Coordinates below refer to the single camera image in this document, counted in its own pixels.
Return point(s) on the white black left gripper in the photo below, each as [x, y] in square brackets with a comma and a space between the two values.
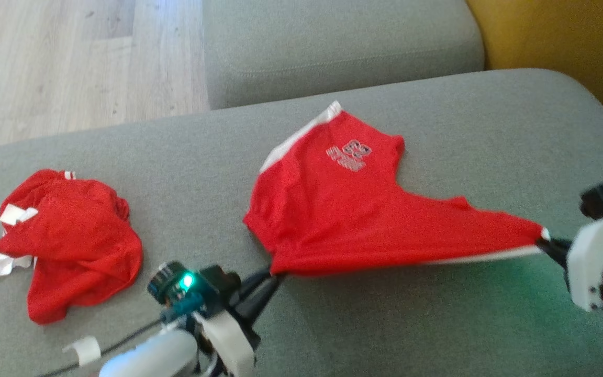
[228, 340]

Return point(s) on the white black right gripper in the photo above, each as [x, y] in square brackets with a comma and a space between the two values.
[587, 262]

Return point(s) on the red shorts white side stripe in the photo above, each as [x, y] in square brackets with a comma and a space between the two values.
[359, 209]

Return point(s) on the red jersey white sleeves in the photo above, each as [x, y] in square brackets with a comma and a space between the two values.
[81, 246]

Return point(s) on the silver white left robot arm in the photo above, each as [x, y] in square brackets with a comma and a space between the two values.
[149, 356]

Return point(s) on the yellow sofa backrest cushion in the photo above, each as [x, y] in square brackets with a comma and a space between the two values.
[553, 31]

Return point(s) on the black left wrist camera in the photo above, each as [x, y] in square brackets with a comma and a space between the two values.
[212, 285]

